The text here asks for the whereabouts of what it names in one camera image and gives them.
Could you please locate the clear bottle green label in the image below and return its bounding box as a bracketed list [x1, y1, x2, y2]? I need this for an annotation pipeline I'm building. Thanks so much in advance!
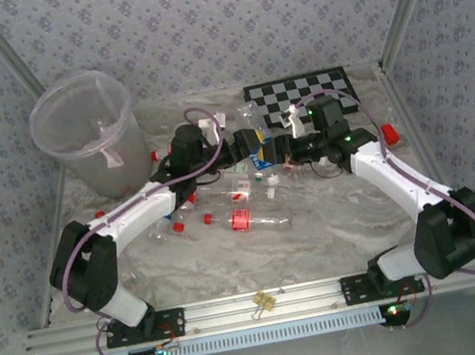
[223, 155, 281, 193]

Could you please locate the blue label plastic bottle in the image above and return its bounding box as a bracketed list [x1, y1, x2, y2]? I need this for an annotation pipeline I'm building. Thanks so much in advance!
[246, 132, 279, 172]

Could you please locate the clear plastic bottle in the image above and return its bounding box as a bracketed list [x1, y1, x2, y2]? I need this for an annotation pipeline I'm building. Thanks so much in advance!
[236, 101, 268, 137]

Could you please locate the clear bottle red white label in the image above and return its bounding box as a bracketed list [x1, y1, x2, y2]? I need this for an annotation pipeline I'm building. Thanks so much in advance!
[195, 169, 280, 214]

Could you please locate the large red label cola bottle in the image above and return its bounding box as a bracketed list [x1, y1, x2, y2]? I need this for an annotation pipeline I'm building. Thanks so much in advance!
[201, 198, 295, 245]

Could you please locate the clear plastic bin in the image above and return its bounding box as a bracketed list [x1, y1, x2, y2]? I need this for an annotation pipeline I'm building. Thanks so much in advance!
[21, 59, 160, 212]

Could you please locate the black white checkerboard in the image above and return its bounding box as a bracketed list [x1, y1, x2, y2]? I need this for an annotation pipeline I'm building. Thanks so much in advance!
[241, 64, 364, 133]

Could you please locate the red plastic cap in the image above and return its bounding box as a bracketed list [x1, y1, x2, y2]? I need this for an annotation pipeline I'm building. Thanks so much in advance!
[378, 121, 401, 147]

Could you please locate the beige binder clip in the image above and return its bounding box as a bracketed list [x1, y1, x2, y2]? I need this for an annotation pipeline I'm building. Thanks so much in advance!
[247, 288, 281, 322]

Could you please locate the right circuit board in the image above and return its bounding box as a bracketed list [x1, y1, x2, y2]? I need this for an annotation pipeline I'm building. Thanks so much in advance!
[378, 299, 414, 330]

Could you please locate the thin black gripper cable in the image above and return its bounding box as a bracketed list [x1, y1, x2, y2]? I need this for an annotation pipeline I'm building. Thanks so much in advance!
[307, 153, 347, 184]

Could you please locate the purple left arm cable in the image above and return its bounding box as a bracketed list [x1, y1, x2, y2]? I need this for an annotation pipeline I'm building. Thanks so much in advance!
[35, 102, 265, 355]

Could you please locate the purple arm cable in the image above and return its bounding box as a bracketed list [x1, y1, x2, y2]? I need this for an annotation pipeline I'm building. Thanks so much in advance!
[294, 62, 475, 342]
[35, 102, 265, 355]

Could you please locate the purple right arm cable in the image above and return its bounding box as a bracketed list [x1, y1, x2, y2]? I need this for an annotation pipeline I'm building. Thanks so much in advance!
[294, 62, 475, 342]

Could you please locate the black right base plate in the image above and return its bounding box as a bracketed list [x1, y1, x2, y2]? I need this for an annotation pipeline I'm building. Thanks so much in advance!
[338, 263, 427, 308]

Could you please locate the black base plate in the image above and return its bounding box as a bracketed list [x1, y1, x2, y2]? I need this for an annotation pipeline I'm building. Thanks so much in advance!
[338, 263, 427, 308]
[101, 304, 190, 351]

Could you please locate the aluminium mounting rail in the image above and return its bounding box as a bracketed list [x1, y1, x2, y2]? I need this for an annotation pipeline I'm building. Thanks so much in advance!
[19, 252, 475, 355]

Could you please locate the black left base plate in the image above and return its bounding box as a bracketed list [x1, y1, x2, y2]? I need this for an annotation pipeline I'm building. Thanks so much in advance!
[101, 304, 190, 351]

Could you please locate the white slotted cable duct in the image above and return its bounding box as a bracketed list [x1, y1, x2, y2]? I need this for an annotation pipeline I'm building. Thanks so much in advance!
[93, 303, 391, 355]

